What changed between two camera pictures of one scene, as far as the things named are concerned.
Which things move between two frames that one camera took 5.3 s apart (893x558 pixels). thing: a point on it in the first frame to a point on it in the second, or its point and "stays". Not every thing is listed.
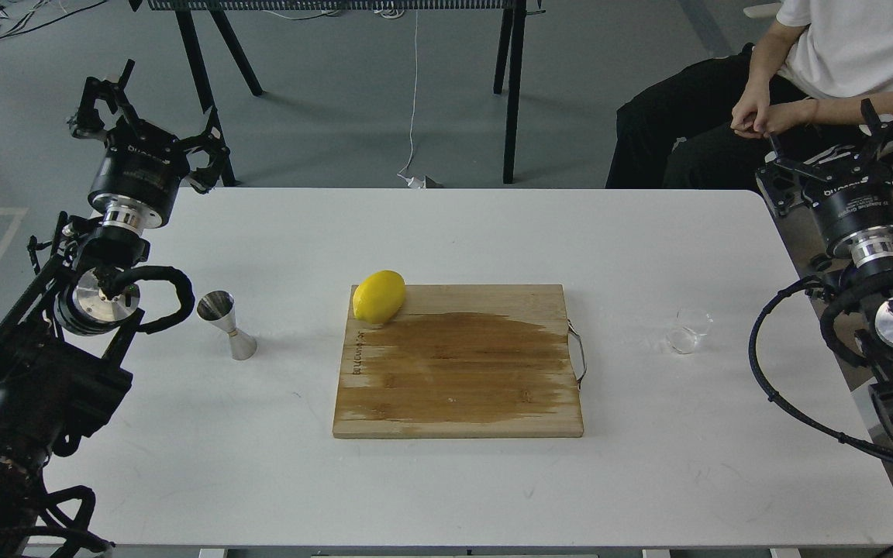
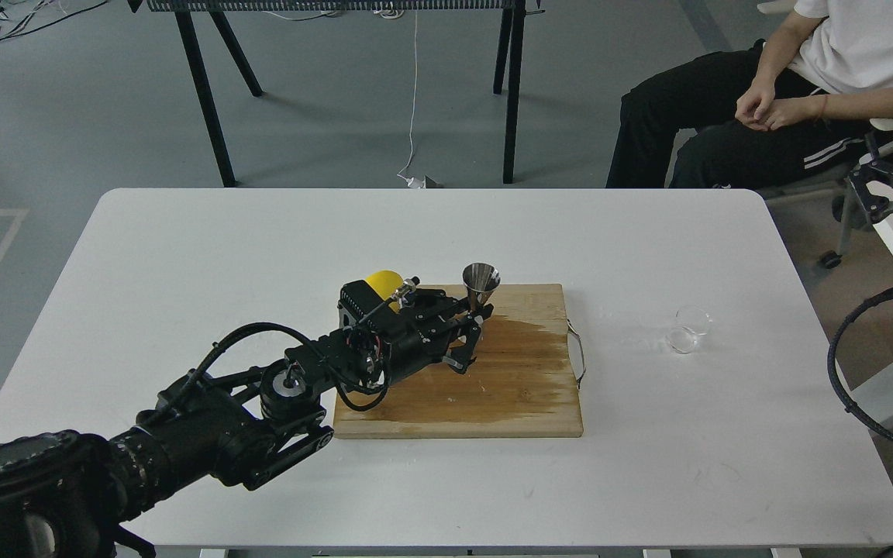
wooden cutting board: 464,360 stays
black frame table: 506,71 stays
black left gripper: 140,171 to 416,332
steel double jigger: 218,307 to 480,280
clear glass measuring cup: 690,327 stays
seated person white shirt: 705,122 stays
